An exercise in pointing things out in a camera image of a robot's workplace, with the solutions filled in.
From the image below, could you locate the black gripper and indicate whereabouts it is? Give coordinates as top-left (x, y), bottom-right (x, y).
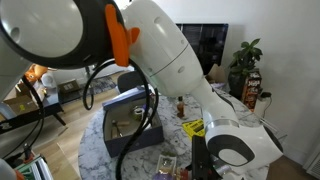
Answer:
top-left (208, 162), bottom-right (235, 180)

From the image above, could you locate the yellow and green box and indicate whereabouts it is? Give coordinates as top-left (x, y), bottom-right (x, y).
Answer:
top-left (181, 118), bottom-right (206, 141)

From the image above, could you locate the hot sauce bottle red cap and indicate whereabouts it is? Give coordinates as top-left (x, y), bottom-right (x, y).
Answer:
top-left (176, 96), bottom-right (186, 119)

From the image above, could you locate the orange Jenga box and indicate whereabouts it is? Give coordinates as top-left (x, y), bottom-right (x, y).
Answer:
top-left (240, 70), bottom-right (263, 113)

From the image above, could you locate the navy blue cardboard box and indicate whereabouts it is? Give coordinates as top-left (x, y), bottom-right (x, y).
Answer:
top-left (102, 98), bottom-right (165, 159)

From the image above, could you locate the brown cardboard box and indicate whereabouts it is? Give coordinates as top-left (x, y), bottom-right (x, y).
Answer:
top-left (206, 63), bottom-right (228, 85)

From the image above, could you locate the navy blue box lid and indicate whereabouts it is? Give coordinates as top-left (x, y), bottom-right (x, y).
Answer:
top-left (102, 85), bottom-right (156, 112)

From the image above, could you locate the cardboard box with yellow sticker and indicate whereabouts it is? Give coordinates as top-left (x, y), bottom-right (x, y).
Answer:
top-left (2, 94), bottom-right (40, 117)

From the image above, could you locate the clear glass cup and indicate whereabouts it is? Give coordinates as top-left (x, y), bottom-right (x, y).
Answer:
top-left (155, 152), bottom-right (178, 175)

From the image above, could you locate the purple snack packet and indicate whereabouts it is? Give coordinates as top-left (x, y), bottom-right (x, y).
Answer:
top-left (152, 171), bottom-right (175, 180)

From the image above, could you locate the black power plug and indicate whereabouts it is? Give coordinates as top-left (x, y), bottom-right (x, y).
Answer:
top-left (259, 91), bottom-right (273, 101)

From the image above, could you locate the white floor vent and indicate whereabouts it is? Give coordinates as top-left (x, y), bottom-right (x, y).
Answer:
top-left (302, 143), bottom-right (320, 180)

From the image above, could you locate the round metal tin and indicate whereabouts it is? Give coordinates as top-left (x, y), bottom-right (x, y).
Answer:
top-left (132, 106), bottom-right (145, 122)

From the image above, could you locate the small beige block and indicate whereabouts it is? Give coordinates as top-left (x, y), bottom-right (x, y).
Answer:
top-left (116, 120), bottom-right (132, 128)

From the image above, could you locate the green potted plant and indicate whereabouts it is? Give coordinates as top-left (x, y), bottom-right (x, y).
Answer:
top-left (228, 38), bottom-right (264, 100)

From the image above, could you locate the metal spoon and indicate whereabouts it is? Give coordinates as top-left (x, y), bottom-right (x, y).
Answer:
top-left (111, 119), bottom-right (124, 139)

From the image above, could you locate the dark grey chair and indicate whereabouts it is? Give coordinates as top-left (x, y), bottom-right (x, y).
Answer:
top-left (116, 70), bottom-right (145, 95)

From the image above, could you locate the black flat screen television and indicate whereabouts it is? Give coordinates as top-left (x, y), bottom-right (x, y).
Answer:
top-left (175, 23), bottom-right (230, 76)

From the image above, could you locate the grey patterned rug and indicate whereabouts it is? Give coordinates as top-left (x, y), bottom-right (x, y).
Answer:
top-left (89, 75), bottom-right (118, 96)

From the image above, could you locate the dark coffee table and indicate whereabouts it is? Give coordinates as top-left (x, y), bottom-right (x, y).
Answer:
top-left (42, 92), bottom-right (68, 127)

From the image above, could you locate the orange plush toy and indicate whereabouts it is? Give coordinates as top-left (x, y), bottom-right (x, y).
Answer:
top-left (24, 63), bottom-right (48, 83)

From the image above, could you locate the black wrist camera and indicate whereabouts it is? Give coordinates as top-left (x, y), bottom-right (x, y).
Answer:
top-left (191, 134), bottom-right (213, 180)

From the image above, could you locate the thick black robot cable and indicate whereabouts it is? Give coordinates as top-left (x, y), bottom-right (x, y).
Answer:
top-left (82, 59), bottom-right (160, 180)

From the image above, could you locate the aluminium frame rail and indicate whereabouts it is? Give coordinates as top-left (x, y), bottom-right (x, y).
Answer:
top-left (15, 154), bottom-right (55, 180)

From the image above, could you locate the thin black cable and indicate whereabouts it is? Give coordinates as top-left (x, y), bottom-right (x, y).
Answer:
top-left (0, 75), bottom-right (46, 162)

